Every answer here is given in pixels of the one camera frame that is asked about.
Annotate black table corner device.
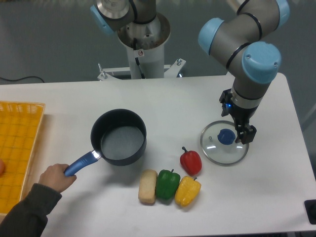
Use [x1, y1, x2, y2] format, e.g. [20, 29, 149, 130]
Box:
[304, 199, 316, 225]

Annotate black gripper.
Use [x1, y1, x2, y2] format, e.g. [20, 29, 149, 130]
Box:
[219, 89, 259, 144]

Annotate green bell pepper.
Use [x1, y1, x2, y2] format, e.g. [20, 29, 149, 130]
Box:
[156, 169, 181, 200]

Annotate glass lid blue knob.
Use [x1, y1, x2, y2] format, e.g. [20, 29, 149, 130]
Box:
[199, 120, 249, 166]

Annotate yellow woven basket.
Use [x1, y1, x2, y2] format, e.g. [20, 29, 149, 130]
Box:
[0, 101, 45, 216]

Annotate black cable on floor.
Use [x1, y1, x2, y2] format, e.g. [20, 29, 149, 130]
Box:
[0, 76, 45, 83]

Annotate dark green sleeve forearm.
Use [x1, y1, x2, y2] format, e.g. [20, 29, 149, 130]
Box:
[0, 183, 62, 237]

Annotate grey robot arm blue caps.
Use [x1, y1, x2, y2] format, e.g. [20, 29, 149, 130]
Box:
[90, 0, 290, 144]

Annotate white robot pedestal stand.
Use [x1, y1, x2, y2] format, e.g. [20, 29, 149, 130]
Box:
[97, 13, 186, 81]

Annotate person's hand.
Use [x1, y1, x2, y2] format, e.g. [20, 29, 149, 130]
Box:
[38, 163, 77, 193]

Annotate black saucepan blue handle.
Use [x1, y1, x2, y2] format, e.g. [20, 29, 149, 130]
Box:
[64, 109, 147, 177]

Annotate red bell pepper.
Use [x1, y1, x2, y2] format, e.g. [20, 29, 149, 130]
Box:
[180, 147, 202, 176]

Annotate beige bread loaf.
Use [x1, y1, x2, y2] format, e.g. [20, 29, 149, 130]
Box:
[138, 169, 158, 204]

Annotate yellow bell pepper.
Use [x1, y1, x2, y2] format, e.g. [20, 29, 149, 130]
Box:
[175, 176, 201, 207]

